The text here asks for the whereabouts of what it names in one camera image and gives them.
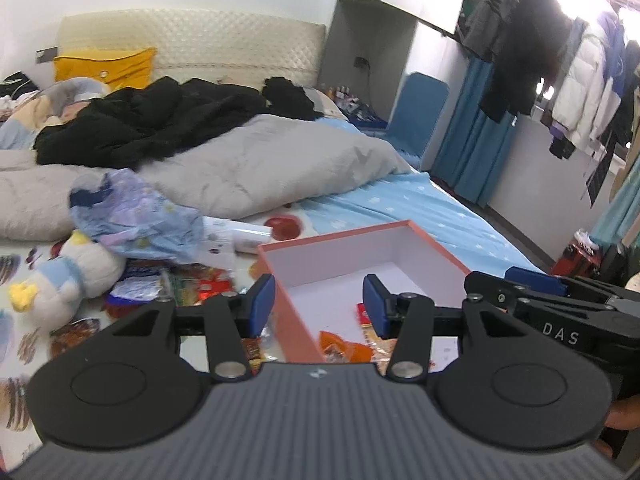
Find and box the white spray bottle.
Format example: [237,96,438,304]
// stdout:
[203,217,272,254]

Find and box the yellow pillow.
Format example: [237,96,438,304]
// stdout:
[53,48,156,91]

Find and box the blue curtain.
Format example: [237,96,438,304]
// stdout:
[430,58,518,207]

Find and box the orange snack in box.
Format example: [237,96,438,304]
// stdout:
[319,330,373,363]

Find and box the blue folding chair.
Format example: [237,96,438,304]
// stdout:
[385,73,449,159]

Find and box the white duck plush toy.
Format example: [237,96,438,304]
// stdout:
[9,230,127,332]

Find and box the white hanging puffer jacket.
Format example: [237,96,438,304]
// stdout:
[551,12,625,150]

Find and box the pink cardboard box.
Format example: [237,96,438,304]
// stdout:
[257,220,470,363]

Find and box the blue purple plastic bag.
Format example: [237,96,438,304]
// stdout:
[68,169,204,264]

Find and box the fruit print bed sheet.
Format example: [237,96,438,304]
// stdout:
[1,172,534,469]

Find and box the red snack packet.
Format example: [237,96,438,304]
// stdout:
[169,264,234,307]

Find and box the grey duvet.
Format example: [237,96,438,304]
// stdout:
[1,115,412,242]

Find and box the black hanging jacket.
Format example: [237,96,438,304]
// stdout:
[480,0,572,122]

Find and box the cream quilted headboard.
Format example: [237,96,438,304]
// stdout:
[58,9,326,87]

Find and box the black clothing pile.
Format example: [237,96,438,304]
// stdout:
[34,77,321,169]

